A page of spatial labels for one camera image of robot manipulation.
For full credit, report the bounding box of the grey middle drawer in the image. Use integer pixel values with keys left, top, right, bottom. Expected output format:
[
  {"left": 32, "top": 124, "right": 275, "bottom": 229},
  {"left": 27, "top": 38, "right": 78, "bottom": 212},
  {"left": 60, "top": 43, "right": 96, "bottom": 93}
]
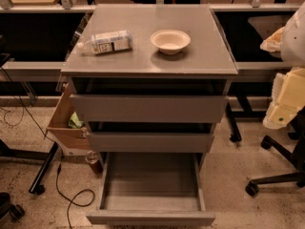
[{"left": 88, "top": 133, "right": 214, "bottom": 153}]

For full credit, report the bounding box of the green crumpled paper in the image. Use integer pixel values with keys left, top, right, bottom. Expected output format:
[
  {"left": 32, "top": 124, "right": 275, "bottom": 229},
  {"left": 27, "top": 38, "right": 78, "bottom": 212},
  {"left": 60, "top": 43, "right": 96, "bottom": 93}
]
[{"left": 68, "top": 113, "right": 84, "bottom": 129}]

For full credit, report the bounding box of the black table leg right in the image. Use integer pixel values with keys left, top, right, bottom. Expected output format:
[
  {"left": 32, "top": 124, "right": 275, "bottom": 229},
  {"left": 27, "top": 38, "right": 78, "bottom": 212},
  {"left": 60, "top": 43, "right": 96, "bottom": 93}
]
[{"left": 225, "top": 94, "right": 268, "bottom": 143}]

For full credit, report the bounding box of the clear blue-label plastic bottle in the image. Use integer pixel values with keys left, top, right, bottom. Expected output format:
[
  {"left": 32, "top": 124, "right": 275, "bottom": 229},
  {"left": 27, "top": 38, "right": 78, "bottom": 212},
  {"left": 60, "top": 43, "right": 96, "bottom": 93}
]
[{"left": 76, "top": 31, "right": 132, "bottom": 55}]

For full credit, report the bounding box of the black office chair base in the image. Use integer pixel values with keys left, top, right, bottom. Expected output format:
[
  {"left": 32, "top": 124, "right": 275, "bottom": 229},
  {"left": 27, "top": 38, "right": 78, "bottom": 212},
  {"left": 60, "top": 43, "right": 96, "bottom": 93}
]
[{"left": 244, "top": 109, "right": 305, "bottom": 198}]

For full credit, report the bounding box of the black caster wheel left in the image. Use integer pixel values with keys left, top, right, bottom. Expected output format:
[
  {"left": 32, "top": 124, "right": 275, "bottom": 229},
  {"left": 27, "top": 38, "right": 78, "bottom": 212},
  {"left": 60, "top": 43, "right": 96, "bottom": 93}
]
[{"left": 0, "top": 192, "right": 25, "bottom": 221}]

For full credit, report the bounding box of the grey drawer cabinet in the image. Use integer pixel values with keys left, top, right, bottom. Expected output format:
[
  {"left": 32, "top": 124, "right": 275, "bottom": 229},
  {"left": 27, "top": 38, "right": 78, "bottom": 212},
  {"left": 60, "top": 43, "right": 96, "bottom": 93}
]
[{"left": 60, "top": 3, "right": 239, "bottom": 155}]

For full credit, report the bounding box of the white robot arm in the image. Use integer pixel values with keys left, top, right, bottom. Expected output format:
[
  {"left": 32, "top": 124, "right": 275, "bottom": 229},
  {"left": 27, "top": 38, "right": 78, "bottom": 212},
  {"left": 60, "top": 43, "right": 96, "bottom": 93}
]
[{"left": 260, "top": 3, "right": 305, "bottom": 130}]

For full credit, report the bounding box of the brown cardboard box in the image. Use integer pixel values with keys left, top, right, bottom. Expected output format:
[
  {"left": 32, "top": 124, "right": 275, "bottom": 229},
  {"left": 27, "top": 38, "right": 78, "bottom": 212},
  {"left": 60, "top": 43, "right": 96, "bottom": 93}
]
[{"left": 47, "top": 86, "right": 91, "bottom": 156}]

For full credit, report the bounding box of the grey open bottom drawer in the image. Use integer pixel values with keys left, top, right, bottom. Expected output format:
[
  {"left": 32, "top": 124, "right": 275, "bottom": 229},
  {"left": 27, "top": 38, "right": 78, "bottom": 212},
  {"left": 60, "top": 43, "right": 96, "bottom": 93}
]
[{"left": 87, "top": 153, "right": 215, "bottom": 226}]

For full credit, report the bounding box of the grey top drawer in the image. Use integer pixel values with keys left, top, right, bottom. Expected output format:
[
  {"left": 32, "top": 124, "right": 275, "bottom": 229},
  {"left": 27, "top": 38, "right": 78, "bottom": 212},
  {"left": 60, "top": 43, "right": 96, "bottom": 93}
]
[{"left": 71, "top": 94, "right": 228, "bottom": 123}]

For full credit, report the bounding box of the black floor cable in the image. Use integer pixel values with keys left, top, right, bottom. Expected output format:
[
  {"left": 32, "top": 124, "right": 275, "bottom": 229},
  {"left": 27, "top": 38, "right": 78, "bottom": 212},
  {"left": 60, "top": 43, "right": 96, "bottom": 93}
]
[{"left": 0, "top": 68, "right": 96, "bottom": 229}]

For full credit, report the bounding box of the black table leg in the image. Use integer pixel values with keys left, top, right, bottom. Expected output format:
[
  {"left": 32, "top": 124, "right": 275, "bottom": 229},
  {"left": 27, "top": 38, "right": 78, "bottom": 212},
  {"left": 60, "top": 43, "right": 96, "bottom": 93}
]
[
  {"left": 225, "top": 94, "right": 268, "bottom": 143},
  {"left": 0, "top": 139, "right": 59, "bottom": 195}
]

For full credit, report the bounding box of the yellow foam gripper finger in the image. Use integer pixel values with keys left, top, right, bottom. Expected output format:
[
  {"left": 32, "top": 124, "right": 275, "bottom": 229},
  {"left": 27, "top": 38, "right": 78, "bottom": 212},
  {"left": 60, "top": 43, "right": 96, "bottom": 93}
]
[{"left": 263, "top": 67, "right": 305, "bottom": 130}]

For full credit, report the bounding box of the clear glass jar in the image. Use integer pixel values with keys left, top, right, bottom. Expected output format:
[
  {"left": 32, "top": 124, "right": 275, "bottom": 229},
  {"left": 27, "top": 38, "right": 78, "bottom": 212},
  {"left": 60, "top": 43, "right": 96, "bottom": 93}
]
[{"left": 85, "top": 151, "right": 102, "bottom": 174}]

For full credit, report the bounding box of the white paper bowl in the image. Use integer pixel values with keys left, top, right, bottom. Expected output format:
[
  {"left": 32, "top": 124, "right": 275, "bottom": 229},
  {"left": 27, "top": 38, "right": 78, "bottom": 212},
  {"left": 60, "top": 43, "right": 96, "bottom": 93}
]
[{"left": 151, "top": 30, "right": 191, "bottom": 55}]

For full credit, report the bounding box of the black table leg left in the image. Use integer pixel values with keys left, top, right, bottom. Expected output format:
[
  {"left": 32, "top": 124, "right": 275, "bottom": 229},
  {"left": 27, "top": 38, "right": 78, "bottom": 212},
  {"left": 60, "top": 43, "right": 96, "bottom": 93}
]
[{"left": 0, "top": 139, "right": 59, "bottom": 195}]

